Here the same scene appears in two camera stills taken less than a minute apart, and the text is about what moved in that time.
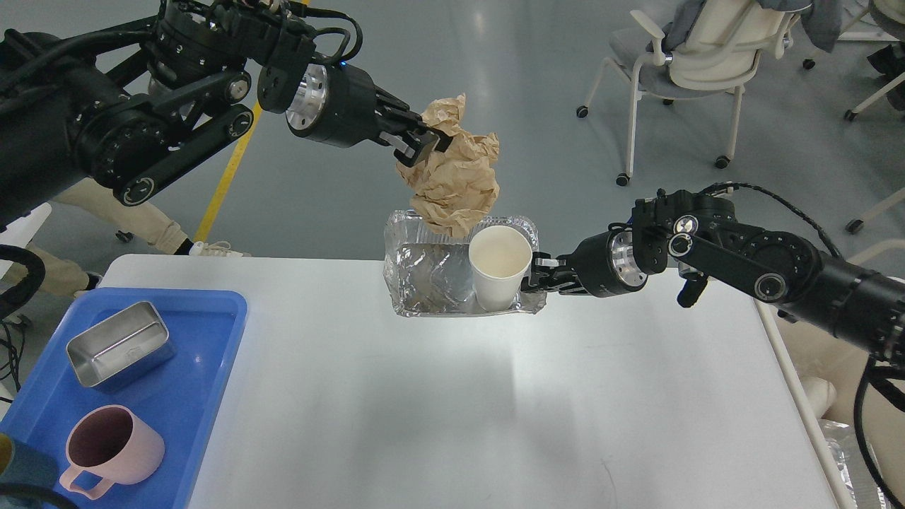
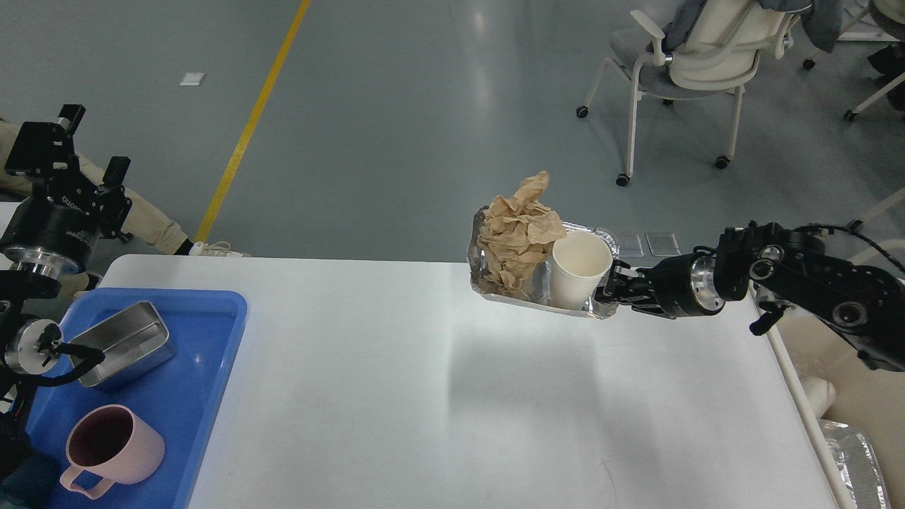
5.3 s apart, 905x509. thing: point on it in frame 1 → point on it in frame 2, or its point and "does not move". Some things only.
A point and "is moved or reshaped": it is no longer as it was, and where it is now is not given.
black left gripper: x=339 y=105 → x=48 y=234
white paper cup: x=499 y=255 is moved or reshaped
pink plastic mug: x=110 y=445 does not move
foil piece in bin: x=860 y=481 does not move
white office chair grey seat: x=720 y=51 does not move
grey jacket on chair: x=821 y=20 does not move
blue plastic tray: x=182 y=396 does not move
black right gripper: x=602 y=264 → x=683 y=286
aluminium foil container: x=428 y=273 → x=577 y=266
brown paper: x=454 y=191 → x=517 y=236
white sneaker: x=217 y=249 does not move
